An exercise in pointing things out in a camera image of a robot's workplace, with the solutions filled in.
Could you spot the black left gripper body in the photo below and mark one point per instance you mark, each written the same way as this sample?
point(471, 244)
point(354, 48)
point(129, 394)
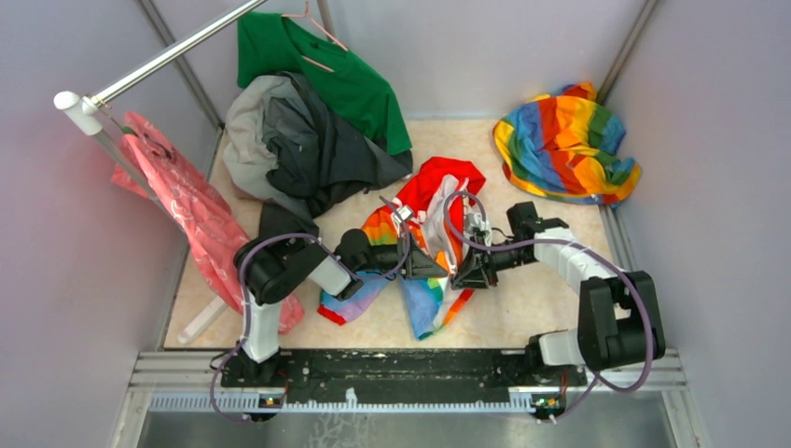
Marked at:
point(406, 271)

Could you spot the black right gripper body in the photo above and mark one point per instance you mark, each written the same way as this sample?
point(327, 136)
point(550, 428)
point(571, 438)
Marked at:
point(496, 259)

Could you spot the red white cartoon jacket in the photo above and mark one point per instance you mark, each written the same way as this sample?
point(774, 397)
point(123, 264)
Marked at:
point(431, 303)

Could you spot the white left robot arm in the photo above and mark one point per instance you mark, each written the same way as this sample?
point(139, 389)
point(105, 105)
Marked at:
point(271, 269)

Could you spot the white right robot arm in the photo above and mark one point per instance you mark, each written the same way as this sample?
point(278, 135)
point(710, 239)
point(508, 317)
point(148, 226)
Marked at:
point(618, 321)

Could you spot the dark grey jacket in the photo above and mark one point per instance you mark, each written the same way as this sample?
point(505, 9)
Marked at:
point(287, 147)

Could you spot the rainbow striped garment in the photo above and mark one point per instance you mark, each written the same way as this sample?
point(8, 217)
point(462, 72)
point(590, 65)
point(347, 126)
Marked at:
point(564, 146)

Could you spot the green t-shirt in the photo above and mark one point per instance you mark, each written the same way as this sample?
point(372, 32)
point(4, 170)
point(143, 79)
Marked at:
point(268, 43)

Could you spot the pink patterned garment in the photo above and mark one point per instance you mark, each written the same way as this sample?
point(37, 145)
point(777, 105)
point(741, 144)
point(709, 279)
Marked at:
point(213, 234)

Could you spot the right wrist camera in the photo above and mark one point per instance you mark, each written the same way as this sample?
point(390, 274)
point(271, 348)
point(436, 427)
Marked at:
point(475, 224)

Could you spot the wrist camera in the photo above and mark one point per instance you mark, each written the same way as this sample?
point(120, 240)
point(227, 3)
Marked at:
point(475, 224)
point(402, 215)

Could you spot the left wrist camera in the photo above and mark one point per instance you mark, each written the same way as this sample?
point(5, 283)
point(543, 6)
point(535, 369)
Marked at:
point(402, 215)

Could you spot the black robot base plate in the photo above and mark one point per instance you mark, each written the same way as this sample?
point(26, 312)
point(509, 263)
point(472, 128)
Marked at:
point(396, 376)

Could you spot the aluminium frame rail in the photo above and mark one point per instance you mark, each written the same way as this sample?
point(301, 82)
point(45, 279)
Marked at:
point(639, 405)

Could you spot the silver clothes rail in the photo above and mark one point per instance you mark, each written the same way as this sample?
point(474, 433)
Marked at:
point(83, 109)

